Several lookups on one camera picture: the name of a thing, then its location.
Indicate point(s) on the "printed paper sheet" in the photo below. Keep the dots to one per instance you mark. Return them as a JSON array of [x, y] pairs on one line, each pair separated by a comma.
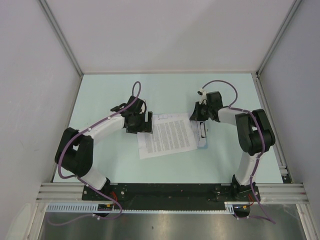
[[165, 116]]

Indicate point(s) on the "left aluminium corner post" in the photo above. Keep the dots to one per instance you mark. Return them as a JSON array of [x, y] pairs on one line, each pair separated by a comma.
[[48, 13]]

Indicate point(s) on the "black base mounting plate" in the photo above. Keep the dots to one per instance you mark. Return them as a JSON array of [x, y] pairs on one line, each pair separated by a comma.
[[175, 196]]

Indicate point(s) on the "white paper sheet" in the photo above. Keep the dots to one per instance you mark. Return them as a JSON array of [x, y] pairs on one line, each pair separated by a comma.
[[170, 136]]

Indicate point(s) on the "white slotted cable duct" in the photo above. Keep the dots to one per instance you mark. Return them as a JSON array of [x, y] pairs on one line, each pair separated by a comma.
[[100, 208]]

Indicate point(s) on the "metal clipboard clip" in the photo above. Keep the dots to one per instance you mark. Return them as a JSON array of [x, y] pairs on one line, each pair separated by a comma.
[[202, 131]]

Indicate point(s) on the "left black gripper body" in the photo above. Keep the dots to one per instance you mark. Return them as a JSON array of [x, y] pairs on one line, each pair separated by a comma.
[[137, 123]]

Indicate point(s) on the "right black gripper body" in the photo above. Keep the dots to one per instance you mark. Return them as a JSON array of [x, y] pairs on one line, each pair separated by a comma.
[[210, 108]]

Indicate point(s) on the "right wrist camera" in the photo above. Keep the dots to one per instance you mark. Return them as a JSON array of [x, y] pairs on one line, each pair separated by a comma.
[[203, 94]]

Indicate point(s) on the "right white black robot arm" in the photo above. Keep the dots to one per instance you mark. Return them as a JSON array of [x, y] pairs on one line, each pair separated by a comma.
[[254, 131]]

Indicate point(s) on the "right aluminium corner post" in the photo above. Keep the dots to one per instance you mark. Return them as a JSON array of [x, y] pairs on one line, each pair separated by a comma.
[[279, 35]]

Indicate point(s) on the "aluminium front rail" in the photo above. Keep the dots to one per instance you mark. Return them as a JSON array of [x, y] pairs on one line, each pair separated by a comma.
[[271, 193]]

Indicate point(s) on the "light blue clipboard folder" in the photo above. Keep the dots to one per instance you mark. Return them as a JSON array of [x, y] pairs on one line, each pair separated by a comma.
[[201, 143]]

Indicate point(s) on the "right aluminium side rail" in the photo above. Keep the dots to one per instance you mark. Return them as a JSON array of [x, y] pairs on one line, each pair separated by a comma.
[[277, 148]]

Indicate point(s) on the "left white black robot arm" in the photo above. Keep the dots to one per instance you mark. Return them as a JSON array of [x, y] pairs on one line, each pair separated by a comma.
[[75, 152]]

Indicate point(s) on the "aluminium corner post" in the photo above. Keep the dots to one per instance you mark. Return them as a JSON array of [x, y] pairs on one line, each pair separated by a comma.
[[279, 35], [48, 13]]

